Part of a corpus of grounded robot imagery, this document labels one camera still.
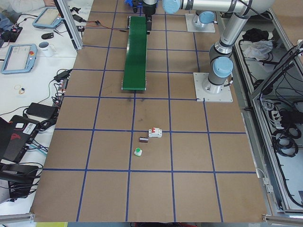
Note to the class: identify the white crumpled cloth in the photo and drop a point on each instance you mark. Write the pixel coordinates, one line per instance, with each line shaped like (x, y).
(259, 50)

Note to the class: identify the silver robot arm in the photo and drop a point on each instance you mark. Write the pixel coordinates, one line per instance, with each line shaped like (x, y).
(242, 10)
(203, 21)

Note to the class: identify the small dark capacitor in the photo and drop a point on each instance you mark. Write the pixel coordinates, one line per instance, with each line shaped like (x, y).
(143, 139)

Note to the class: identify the teach pendant tablet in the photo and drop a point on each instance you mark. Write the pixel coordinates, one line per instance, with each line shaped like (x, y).
(20, 58)
(49, 18)

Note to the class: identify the white red circuit breaker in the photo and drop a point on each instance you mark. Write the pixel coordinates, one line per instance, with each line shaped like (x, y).
(155, 132)

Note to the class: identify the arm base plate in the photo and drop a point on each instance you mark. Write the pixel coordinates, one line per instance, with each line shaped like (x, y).
(189, 18)
(207, 92)

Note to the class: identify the far teach pendant tablet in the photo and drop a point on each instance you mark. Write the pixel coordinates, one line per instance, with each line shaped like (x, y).
(49, 18)

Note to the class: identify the white mug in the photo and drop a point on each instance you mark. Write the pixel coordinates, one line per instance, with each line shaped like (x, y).
(47, 49)

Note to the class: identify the blue storage bin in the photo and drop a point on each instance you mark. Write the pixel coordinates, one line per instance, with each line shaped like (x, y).
(133, 3)

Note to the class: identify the near teach pendant tablet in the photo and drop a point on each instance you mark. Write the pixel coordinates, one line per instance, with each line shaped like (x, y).
(20, 58)

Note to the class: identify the black computer mouse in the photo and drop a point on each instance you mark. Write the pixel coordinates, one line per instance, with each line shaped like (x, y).
(47, 36)

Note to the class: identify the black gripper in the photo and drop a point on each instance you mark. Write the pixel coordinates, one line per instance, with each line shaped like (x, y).
(149, 10)

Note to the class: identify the green conveyor belt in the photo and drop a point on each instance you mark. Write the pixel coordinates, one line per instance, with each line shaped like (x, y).
(135, 63)

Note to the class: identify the black power adapter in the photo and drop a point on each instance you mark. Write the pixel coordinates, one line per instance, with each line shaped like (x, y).
(43, 111)

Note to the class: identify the green push button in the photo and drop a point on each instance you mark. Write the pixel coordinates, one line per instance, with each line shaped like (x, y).
(138, 152)

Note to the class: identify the aluminium frame post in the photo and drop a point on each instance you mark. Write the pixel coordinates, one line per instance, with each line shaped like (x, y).
(69, 23)

